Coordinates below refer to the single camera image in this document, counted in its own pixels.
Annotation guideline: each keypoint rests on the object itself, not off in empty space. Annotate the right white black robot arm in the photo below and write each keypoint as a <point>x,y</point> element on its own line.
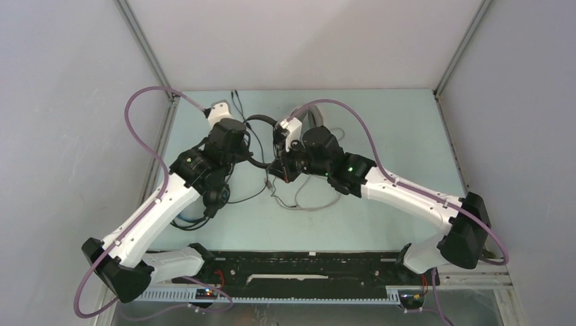
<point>461,223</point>

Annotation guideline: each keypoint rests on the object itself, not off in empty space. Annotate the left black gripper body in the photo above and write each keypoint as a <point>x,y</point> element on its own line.
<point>238,156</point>

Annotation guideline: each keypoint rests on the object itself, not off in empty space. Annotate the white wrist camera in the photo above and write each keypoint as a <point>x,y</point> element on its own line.
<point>217,112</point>
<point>286,132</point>

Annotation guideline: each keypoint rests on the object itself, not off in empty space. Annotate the black blue headphones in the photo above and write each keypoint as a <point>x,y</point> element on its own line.
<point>214,199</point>

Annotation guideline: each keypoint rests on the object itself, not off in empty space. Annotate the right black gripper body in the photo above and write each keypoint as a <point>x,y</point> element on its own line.
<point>299,163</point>

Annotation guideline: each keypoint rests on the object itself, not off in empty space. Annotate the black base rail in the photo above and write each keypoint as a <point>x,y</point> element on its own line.
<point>307,276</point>

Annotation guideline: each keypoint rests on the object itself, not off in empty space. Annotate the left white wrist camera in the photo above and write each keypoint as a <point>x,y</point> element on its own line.
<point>217,112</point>

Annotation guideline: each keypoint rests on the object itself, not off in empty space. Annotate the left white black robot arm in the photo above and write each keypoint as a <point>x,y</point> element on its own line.
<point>120,259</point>

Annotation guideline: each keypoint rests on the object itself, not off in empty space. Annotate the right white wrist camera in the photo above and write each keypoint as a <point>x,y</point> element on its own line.
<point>286,132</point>

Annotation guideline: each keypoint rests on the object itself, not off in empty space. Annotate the white headphones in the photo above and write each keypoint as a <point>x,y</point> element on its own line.
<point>310,117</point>

